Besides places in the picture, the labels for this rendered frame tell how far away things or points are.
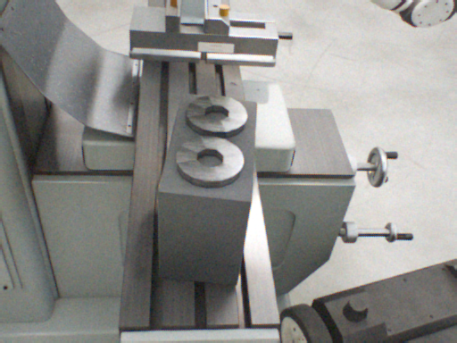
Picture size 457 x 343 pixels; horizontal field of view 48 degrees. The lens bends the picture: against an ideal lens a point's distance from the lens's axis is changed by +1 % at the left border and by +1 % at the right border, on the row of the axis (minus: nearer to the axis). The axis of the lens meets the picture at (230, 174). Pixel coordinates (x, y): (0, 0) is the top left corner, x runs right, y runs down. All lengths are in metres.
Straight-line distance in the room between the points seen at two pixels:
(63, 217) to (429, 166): 1.78
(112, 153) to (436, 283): 0.81
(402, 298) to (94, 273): 0.83
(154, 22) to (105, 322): 0.85
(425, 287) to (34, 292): 1.01
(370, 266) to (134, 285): 1.40
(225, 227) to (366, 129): 2.07
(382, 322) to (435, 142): 1.70
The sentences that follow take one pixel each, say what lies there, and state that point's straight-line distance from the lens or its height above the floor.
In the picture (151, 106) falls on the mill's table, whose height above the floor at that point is 0.91.
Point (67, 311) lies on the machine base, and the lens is 1.63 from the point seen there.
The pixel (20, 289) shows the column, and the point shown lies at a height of 0.35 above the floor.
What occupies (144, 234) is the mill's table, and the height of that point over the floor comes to 0.91.
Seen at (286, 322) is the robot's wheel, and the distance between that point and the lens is 1.23.
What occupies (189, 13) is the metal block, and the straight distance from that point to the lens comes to 1.24.
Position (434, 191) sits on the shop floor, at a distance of 2.49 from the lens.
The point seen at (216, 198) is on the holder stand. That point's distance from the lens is 0.65.
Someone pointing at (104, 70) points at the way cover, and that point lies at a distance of 1.32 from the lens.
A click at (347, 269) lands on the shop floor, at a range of 2.04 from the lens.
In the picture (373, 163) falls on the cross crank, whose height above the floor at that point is 0.61.
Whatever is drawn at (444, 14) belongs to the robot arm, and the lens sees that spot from 1.13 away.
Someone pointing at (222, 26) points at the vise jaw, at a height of 1.00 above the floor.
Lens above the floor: 1.56
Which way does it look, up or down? 43 degrees down
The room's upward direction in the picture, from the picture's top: 7 degrees clockwise
